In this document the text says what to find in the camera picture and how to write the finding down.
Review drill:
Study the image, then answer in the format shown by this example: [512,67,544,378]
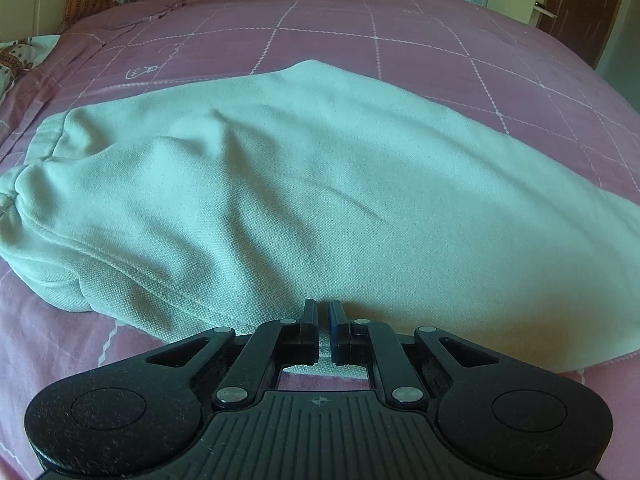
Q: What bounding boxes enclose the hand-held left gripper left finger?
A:
[143,298,321,409]

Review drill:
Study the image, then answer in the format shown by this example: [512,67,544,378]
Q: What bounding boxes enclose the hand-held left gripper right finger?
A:
[327,300,501,407]

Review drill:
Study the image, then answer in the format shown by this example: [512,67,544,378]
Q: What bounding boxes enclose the white pants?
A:
[0,59,640,376]

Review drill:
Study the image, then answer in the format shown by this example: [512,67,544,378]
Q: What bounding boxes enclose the pink checked bed sheet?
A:
[0,0,640,480]

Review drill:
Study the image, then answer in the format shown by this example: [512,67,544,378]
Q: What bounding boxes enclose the pale patterned cloth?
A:
[0,34,62,99]

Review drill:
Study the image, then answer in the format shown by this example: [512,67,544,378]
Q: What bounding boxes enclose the brown wooden door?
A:
[535,0,629,70]

